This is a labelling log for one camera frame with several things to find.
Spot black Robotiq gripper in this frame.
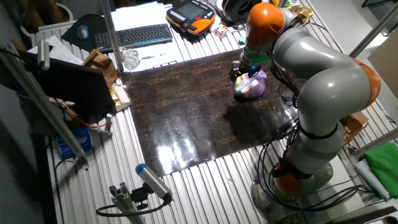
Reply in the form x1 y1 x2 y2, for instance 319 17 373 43
229 60 261 83

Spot purple plastic bag of things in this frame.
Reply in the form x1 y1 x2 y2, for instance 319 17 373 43
233 68 268 104

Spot crumpled clear plastic bag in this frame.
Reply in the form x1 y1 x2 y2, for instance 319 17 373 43
120 47 141 72

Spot Rubik's cube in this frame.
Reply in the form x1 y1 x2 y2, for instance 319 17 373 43
214 24 229 40

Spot dark brown marble-pattern mat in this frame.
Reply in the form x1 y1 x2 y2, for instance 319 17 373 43
119 48 307 178

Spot orange black teach pendant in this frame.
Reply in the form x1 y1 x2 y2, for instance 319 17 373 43
165 0 217 35

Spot gold metallic object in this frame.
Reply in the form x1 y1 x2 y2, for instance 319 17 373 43
292 6 315 24

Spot silver pen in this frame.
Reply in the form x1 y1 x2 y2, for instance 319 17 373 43
140 53 167 60

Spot black computer keyboard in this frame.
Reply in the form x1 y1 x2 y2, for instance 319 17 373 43
93 23 174 54

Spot white paper sheet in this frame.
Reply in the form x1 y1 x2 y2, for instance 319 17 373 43
110 1 185 73

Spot small brown cardboard box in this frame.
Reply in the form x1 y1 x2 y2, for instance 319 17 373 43
338 111 370 147

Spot gold foil box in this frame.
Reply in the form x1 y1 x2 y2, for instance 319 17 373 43
108 84 132 113

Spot open brown cardboard box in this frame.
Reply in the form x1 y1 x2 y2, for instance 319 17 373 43
81 49 118 88

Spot black mouse pad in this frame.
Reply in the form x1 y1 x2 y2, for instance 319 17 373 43
60 13 109 54

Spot white rolled sheet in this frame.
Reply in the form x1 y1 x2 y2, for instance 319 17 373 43
354 159 391 203

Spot green cloth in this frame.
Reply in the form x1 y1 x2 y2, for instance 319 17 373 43
363 141 398 200

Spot black laptop screen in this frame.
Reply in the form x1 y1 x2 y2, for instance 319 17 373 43
18 49 116 116

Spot short aluminium profile stand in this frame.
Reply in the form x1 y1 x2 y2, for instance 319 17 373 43
108 182 147 224

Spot blue tissue pack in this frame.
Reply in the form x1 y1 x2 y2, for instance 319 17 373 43
55 128 93 158

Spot stack of white papers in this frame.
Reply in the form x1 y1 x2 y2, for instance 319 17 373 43
27 35 85 66

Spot upright aluminium frame post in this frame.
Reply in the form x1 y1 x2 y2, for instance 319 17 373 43
99 0 124 74

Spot slanted grey metal post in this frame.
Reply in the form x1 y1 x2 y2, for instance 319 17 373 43
349 2 398 58

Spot silver camera with blue end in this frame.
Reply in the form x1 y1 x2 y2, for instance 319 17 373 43
135 163 174 202

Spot grey metal rail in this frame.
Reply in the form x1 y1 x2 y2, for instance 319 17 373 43
351 127 398 158

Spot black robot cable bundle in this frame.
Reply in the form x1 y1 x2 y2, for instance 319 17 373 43
256 18 376 215

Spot orange cable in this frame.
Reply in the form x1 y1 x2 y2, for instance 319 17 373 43
46 95 108 129

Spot black camera cable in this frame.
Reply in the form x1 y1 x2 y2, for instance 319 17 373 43
95 192 174 218

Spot silver camera on rail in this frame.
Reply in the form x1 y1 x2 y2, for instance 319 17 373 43
37 39 51 72

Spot slanted aluminium frame rail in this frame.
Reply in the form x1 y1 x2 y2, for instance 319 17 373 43
0 43 90 169

